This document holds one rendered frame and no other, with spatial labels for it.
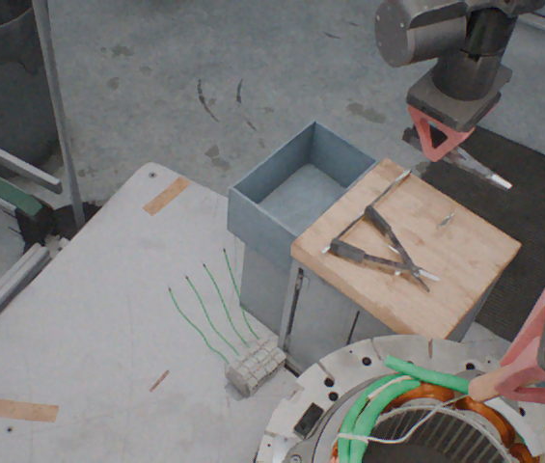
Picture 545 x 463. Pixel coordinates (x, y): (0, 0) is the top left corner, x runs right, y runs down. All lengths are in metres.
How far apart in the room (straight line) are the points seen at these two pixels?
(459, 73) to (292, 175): 0.37
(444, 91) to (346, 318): 0.31
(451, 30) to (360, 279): 0.31
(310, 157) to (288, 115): 1.50
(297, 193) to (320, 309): 0.17
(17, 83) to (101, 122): 0.46
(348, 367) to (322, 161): 0.37
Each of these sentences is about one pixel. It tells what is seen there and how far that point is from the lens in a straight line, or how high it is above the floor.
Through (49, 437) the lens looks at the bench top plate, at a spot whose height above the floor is 0.78.
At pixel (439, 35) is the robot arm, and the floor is 1.37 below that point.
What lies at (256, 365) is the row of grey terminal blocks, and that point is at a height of 0.82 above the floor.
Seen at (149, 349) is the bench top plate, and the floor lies 0.78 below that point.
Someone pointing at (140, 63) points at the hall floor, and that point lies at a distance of 2.71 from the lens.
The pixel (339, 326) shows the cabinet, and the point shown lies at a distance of 0.94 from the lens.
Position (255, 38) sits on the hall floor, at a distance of 2.83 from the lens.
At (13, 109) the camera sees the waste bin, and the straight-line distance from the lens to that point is 2.18.
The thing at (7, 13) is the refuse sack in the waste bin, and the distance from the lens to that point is 2.34.
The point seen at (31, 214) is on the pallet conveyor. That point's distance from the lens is 1.31.
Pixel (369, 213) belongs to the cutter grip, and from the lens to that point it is 0.87.
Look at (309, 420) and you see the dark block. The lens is 0.72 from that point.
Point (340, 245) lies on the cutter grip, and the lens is 0.84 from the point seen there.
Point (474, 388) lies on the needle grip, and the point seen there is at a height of 1.29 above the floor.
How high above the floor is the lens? 1.76
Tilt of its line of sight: 53 degrees down
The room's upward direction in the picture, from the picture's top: 8 degrees clockwise
